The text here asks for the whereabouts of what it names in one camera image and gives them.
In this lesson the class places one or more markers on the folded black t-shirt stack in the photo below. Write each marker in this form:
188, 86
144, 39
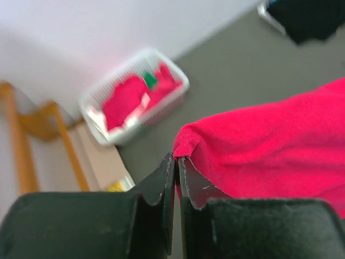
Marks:
308, 20

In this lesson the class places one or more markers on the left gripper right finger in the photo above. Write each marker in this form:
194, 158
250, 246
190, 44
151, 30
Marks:
215, 225

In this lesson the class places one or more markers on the red clothes in basket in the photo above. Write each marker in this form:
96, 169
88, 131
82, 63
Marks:
127, 94

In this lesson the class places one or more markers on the red t-shirt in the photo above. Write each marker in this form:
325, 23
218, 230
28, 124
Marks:
292, 148

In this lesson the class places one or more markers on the yellow picture book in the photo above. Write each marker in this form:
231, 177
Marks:
123, 185

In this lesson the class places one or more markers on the green cloth in basket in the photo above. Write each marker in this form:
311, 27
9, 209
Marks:
150, 79

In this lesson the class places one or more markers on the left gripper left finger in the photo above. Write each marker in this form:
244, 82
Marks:
134, 224

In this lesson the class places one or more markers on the white plastic laundry basket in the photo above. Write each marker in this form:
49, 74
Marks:
145, 60

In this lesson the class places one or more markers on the orange wooden rack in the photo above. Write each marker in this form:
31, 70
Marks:
46, 124

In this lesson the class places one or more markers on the brown cardboard sheet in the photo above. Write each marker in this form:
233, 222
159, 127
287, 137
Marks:
105, 161

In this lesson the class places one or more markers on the white cloth in basket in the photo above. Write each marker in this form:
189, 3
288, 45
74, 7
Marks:
100, 120

